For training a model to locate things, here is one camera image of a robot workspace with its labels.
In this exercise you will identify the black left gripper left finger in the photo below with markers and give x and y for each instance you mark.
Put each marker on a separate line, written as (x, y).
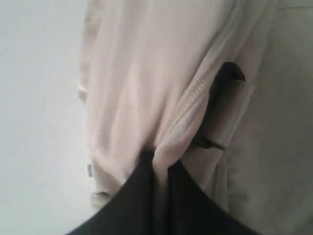
(130, 211)

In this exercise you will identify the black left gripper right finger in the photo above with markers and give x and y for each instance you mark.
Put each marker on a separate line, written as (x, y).
(191, 212)

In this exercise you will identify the cream fabric duffel bag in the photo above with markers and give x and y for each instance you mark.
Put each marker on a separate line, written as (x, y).
(223, 86)

